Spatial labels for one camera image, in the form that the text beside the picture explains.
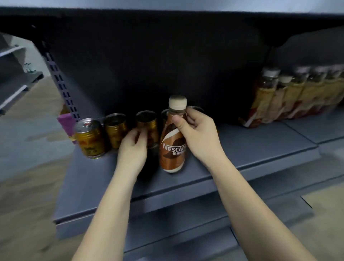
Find person's left hand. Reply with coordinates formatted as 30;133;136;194
115;128;148;181

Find person's right hand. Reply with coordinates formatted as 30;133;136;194
171;107;229;173

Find brown coffee bottle beige cap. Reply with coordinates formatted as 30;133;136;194
159;95;188;174
264;75;293;124

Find dark grey metal shelf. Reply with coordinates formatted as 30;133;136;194
0;5;344;261

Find person's right forearm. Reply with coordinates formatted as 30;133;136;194
209;159;317;261

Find person's left forearm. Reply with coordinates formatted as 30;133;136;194
72;172;140;261

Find magenta packet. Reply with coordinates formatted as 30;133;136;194
57;113;78;144

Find black store shelving white strips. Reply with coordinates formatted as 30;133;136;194
0;32;45;116

